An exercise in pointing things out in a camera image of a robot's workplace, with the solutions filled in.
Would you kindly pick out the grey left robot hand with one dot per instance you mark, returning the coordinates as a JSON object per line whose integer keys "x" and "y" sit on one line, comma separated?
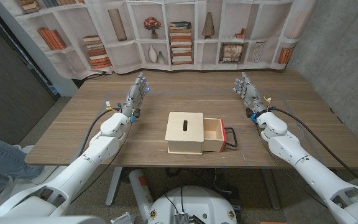
{"x": 134, "y": 98}

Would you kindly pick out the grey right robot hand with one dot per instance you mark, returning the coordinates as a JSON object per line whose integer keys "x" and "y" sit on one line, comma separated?
{"x": 250, "y": 93}

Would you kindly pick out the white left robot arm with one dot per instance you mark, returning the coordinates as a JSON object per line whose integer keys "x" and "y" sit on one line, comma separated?
{"x": 82, "y": 161}

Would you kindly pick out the wooden drawer with red front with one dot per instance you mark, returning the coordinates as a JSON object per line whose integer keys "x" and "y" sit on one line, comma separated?
{"x": 211, "y": 144}

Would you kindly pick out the printed bookshelf backdrop cloth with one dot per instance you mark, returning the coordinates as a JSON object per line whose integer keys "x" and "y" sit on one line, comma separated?
{"x": 120, "y": 56}

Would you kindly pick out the wooden box with slot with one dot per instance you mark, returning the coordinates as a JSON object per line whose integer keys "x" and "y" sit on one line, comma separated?
{"x": 179, "y": 137}

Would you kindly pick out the white cylinder with orange label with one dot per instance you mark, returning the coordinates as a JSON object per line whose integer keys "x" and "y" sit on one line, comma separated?
{"x": 140, "y": 189}

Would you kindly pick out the white robot torso base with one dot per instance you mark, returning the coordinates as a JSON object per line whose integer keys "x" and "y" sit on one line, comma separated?
{"x": 197, "y": 202}

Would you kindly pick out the dark door panel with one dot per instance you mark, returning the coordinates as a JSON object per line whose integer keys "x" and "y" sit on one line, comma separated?
{"x": 11, "y": 93}

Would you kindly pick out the silver finned heat sink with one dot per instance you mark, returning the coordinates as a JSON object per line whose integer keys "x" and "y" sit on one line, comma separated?
{"x": 181, "y": 218}

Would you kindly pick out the grey metal bracket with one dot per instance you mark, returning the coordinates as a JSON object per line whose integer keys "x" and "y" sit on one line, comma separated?
{"x": 123, "y": 219}

